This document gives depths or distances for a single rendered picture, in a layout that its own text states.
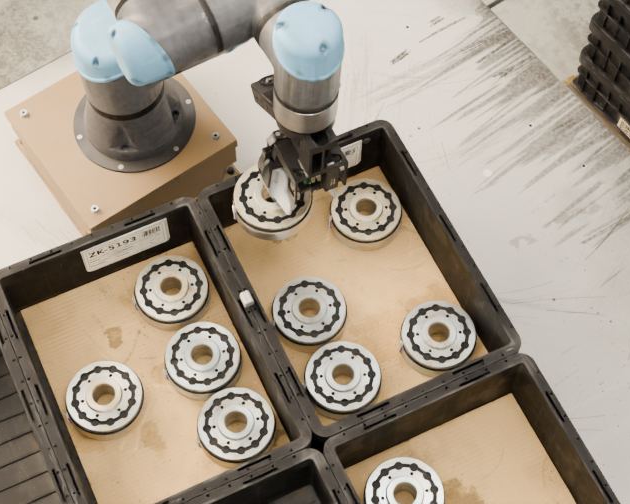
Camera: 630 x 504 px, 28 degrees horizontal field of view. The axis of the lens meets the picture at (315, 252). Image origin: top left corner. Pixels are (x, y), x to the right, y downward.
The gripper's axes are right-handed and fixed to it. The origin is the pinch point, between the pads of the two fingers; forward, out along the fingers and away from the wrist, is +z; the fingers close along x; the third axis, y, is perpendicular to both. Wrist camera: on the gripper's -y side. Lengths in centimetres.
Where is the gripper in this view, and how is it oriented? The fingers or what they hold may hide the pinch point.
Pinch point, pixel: (294, 187)
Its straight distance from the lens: 164.9
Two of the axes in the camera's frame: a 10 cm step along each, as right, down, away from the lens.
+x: 9.0, -3.6, 2.4
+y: 4.3, 8.0, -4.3
